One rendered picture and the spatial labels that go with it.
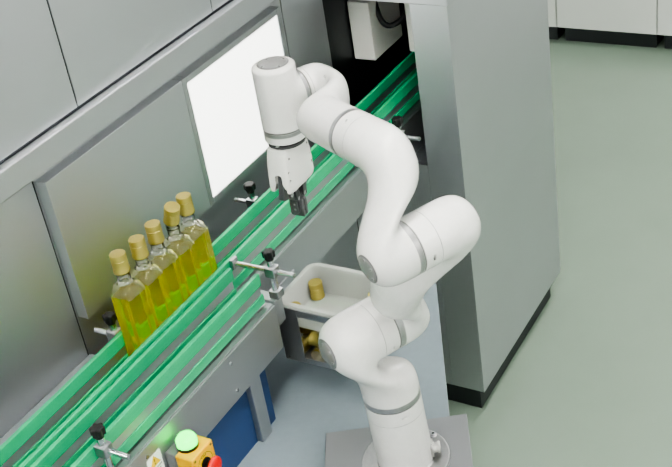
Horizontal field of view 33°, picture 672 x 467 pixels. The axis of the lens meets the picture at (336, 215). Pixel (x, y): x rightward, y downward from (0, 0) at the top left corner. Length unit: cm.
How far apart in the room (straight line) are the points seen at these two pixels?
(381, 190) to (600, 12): 423
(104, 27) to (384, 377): 93
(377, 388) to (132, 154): 74
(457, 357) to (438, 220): 180
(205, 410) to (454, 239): 78
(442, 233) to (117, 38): 94
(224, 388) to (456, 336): 128
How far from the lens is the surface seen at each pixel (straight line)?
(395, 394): 233
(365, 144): 189
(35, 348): 247
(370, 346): 222
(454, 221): 192
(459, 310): 355
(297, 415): 275
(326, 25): 324
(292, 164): 224
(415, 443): 242
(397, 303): 207
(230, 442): 261
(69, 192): 241
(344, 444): 260
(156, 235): 243
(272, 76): 215
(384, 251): 186
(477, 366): 367
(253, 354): 257
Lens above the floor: 254
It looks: 31 degrees down
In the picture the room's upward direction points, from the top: 10 degrees counter-clockwise
